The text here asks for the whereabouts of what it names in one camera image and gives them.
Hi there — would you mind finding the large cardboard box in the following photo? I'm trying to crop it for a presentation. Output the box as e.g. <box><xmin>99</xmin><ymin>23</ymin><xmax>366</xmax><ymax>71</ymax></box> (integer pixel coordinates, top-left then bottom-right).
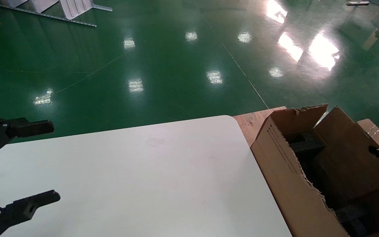
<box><xmin>250</xmin><ymin>104</ymin><xmax>379</xmax><ymax>237</ymax></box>

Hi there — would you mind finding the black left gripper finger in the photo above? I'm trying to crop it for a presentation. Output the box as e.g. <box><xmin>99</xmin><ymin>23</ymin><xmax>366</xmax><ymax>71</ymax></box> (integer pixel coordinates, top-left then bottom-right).
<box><xmin>0</xmin><ymin>190</ymin><xmax>61</xmax><ymax>237</ymax></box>
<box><xmin>0</xmin><ymin>116</ymin><xmax>55</xmax><ymax>163</ymax></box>

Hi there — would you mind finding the black foam block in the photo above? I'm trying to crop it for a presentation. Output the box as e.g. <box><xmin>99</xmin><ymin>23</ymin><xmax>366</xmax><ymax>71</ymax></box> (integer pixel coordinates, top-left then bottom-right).
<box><xmin>288</xmin><ymin>132</ymin><xmax>326</xmax><ymax>156</ymax></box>
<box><xmin>336</xmin><ymin>204</ymin><xmax>374</xmax><ymax>237</ymax></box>

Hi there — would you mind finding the small copper brown box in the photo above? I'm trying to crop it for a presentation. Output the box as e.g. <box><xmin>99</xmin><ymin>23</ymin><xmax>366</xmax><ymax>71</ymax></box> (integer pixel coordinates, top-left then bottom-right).
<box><xmin>357</xmin><ymin>118</ymin><xmax>379</xmax><ymax>155</ymax></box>

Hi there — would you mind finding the white metal rack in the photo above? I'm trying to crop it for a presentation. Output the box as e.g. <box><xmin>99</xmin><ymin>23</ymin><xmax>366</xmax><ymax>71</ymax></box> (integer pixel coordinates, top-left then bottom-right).
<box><xmin>0</xmin><ymin>0</ymin><xmax>113</xmax><ymax>28</ymax></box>

